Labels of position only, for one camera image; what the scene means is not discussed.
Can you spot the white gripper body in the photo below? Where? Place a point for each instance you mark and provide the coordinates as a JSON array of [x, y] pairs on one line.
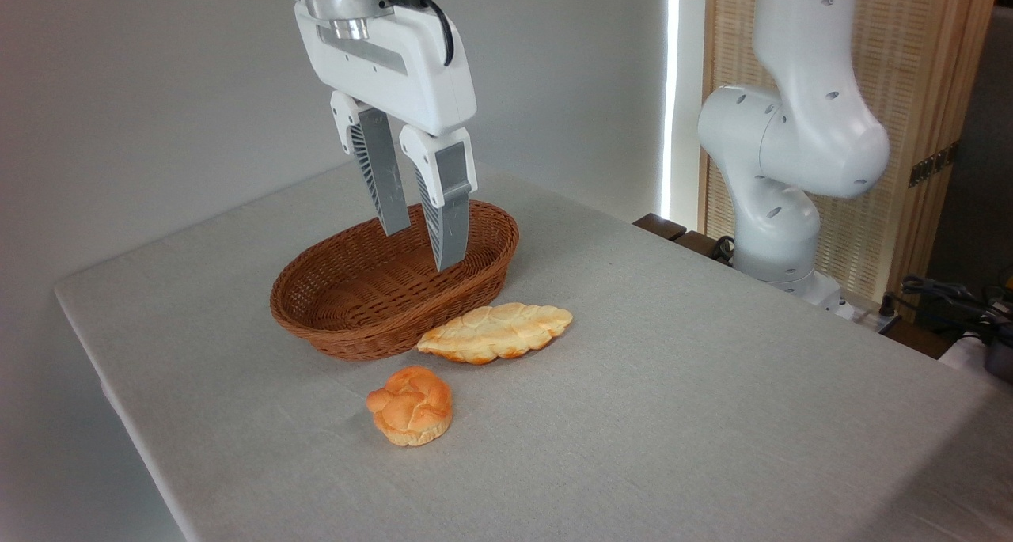
[[396, 67]]

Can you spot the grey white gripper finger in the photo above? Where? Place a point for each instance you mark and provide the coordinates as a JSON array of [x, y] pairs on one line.
[[451, 178], [380, 162]]

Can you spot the long leaf-shaped bread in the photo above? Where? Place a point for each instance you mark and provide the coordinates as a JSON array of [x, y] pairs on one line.
[[491, 332]]

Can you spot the brown woven wicker basket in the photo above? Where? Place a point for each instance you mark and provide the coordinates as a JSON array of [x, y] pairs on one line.
[[356, 324]]

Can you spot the round knotted bread roll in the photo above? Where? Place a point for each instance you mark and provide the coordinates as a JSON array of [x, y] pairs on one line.
[[411, 411]]

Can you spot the grey tablecloth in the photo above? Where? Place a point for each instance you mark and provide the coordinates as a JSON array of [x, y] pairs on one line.
[[673, 407]]

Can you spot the black screen hinge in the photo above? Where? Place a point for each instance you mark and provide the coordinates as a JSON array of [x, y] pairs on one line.
[[934, 164]]

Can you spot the wooden woven folding screen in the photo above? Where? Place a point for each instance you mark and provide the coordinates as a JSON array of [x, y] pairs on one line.
[[918, 51]]

